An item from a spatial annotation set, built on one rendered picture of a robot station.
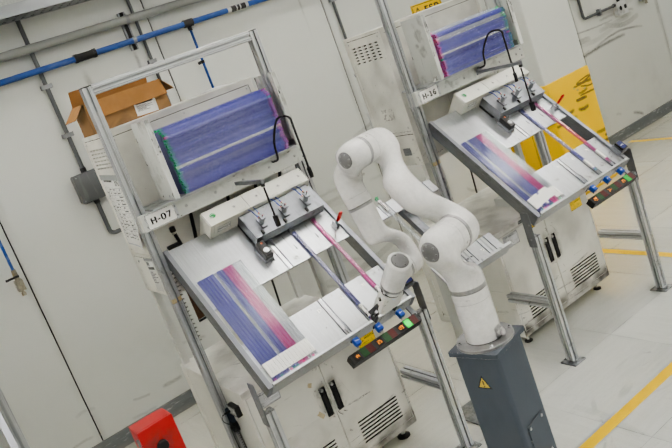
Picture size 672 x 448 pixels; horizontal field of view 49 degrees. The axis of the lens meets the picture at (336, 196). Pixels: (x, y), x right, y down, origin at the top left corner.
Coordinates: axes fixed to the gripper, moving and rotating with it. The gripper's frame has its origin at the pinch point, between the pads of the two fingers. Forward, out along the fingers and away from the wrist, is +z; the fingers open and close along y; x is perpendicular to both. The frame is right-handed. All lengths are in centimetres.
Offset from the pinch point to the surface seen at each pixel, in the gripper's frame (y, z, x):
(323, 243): 7.3, 10.1, 43.3
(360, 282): 7.6, 10.1, 19.8
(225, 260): -31, 10, 58
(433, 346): 22.1, 27.1, -12.7
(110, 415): -71, 182, 109
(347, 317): -7.0, 10.2, 10.2
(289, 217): 0, 4, 58
